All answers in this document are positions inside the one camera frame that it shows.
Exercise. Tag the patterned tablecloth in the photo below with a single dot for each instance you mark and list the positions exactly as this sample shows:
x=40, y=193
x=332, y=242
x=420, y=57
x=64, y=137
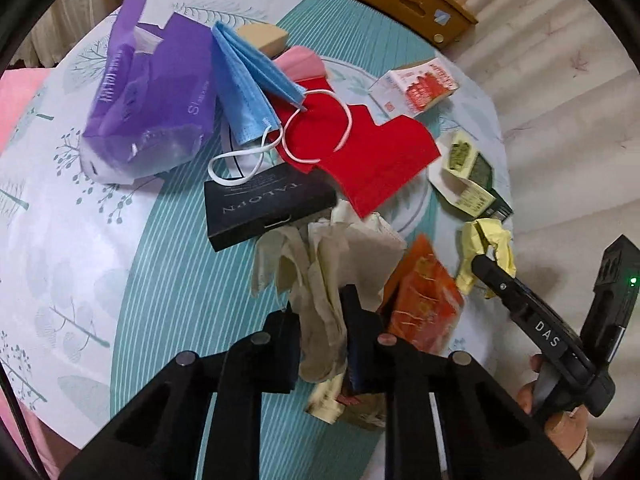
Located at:
x=101, y=285

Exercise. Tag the blue face mask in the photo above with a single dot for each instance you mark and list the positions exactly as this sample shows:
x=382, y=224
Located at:
x=244, y=77

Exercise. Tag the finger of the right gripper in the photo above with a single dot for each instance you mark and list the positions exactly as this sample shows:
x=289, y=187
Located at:
x=514, y=295

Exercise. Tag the green cream small box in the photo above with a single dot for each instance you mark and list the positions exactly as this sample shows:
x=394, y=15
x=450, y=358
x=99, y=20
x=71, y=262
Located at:
x=465, y=178

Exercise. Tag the white floral curtain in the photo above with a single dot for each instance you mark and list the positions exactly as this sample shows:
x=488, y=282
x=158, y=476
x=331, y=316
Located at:
x=567, y=99

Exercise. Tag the red white carton box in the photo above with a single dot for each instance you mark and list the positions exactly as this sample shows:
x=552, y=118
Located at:
x=413, y=89

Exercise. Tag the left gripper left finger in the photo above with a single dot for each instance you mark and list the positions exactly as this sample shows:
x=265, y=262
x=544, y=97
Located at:
x=266, y=361

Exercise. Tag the red paper sheet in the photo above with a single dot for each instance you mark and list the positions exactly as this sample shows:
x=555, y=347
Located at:
x=376, y=160

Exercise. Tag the white tissue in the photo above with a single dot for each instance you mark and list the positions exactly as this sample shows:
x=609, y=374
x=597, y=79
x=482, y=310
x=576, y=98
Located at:
x=312, y=263

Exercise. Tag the pink bed blanket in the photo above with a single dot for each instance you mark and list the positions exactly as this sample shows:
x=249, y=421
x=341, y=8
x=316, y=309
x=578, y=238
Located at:
x=17, y=88

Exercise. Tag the pink paper piece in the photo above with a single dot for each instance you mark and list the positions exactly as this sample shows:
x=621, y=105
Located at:
x=300, y=63

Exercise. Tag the orange red snack bag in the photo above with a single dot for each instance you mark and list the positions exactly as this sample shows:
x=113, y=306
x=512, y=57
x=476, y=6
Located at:
x=422, y=305

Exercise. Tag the black box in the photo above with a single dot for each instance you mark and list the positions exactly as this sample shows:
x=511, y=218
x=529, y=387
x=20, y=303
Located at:
x=275, y=197

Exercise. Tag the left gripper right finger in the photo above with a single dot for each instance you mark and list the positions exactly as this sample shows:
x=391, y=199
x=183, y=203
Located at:
x=373, y=367

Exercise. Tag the right hand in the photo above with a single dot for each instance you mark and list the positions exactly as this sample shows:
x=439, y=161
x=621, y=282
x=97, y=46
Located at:
x=567, y=430

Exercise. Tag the yellow paper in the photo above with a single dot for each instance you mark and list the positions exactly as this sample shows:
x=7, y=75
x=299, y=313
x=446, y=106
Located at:
x=484, y=236

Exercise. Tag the purple plastic bag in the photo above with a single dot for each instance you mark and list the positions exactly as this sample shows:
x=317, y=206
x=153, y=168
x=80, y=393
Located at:
x=155, y=106

